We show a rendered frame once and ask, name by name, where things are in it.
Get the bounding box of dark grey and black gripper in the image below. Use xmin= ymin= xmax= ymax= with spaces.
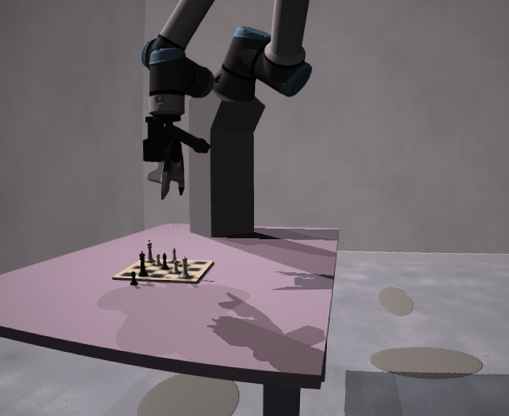
xmin=143 ymin=114 xmax=185 ymax=199

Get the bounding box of black and cream chessboard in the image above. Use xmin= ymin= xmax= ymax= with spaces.
xmin=112 ymin=258 xmax=213 ymax=283

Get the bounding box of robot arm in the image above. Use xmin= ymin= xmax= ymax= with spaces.
xmin=141 ymin=0 xmax=312 ymax=115

